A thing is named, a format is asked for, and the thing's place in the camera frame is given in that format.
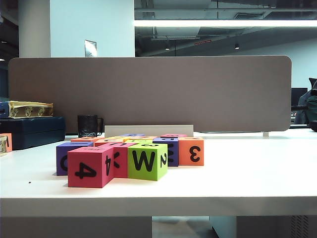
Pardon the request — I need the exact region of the green foam block W O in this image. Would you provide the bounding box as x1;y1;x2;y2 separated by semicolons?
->
128;142;168;181

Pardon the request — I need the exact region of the pink foam block 4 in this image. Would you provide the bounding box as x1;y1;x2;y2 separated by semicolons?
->
67;146;115;188

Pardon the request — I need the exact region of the purple foam block G 9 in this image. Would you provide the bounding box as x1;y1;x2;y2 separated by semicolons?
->
56;141;94;176

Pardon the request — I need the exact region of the brown desk partition screen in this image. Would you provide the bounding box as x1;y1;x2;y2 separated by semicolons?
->
8;55;292;133

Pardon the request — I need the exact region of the purple foam block D W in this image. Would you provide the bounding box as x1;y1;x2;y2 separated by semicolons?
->
153;137;179;167

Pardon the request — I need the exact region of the yellow foam block E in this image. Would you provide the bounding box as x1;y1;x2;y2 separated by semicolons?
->
105;135;133;141

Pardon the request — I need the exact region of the orange foam block 3 Y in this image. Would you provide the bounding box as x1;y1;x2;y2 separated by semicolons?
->
178;137;205;166

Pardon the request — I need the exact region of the orange foam block C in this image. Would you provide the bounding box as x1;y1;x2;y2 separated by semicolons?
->
95;138;124;147

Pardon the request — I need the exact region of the black mug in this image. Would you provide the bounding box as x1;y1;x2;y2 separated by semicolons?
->
77;114;104;138

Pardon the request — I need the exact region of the navy blue case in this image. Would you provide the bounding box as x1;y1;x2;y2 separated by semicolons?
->
0;116;66;151

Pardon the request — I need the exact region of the yellow patterned box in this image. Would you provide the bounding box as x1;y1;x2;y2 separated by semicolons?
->
8;100;54;119

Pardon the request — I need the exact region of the black computer monitor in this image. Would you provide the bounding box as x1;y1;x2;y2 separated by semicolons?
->
291;87;309;114

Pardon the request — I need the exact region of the orange foam number block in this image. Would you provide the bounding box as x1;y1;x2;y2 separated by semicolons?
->
0;133;12;153

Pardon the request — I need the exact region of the seated person dark jacket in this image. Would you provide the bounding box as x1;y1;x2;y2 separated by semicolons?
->
294;77;317;132

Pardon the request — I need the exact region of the blue box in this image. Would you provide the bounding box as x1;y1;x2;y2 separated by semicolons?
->
0;101;10;119

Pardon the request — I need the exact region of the cream patterned block tray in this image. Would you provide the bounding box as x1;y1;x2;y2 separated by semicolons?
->
0;135;8;157

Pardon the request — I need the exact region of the paper wall sign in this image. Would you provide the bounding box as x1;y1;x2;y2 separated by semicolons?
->
84;39;97;58

